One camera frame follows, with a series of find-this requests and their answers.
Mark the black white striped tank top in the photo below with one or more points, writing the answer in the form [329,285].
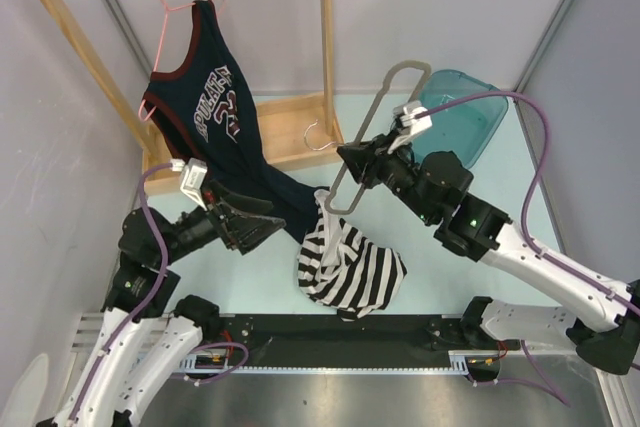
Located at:
[339,267]

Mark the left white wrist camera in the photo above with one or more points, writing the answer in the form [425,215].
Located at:
[191,180]

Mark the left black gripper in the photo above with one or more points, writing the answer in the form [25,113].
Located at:
[239,229]

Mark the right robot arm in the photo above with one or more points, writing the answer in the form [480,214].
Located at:
[595,315]

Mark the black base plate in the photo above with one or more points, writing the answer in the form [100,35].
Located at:
[324,341]

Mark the grey hanger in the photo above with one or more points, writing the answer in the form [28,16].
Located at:
[426,70]

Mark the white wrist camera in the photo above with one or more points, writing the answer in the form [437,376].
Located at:
[191,180]
[410,121]

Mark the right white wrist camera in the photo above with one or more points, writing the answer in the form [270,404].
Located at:
[410,121]

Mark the white rounded object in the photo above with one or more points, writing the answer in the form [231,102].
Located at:
[27,394]

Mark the teal plastic basin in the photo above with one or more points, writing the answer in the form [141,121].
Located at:
[465,129]

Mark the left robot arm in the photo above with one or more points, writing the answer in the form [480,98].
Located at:
[119,381]

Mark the pink wire hanger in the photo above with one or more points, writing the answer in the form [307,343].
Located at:
[219,5]

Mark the navy basketball jersey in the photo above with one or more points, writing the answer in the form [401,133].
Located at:
[205,110]

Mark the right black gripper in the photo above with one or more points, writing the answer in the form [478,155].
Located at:
[367,159]

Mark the wooden clothes rack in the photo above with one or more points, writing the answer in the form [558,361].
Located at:
[281,121]

